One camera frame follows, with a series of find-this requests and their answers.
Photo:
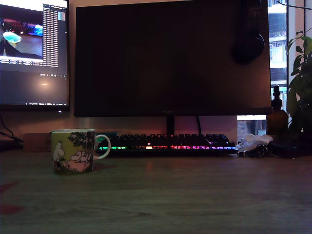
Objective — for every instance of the backlit rainbow keyboard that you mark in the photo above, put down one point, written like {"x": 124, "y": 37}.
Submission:
{"x": 170, "y": 142}

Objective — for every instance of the large dark computer monitor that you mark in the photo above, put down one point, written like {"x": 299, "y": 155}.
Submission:
{"x": 158, "y": 61}

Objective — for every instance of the green cartoon print mug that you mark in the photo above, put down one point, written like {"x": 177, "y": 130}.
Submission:
{"x": 70, "y": 151}

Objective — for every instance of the crumpled white tissue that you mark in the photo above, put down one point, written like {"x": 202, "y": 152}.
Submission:
{"x": 253, "y": 140}

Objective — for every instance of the black key bunch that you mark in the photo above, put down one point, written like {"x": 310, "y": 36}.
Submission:
{"x": 258, "y": 150}

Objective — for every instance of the black headphones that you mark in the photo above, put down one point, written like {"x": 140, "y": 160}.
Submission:
{"x": 248, "y": 48}

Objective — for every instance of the brown dropper bottle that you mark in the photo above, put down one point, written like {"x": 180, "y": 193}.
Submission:
{"x": 277, "y": 119}

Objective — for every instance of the wooden block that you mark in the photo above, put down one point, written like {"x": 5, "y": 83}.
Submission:
{"x": 36, "y": 142}

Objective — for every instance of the lit computer monitor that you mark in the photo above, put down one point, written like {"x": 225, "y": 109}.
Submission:
{"x": 34, "y": 85}

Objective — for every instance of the black pouch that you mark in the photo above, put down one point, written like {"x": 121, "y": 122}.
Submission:
{"x": 285, "y": 147}

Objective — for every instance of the green leafy plant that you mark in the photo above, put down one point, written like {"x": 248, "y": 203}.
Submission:
{"x": 301, "y": 92}

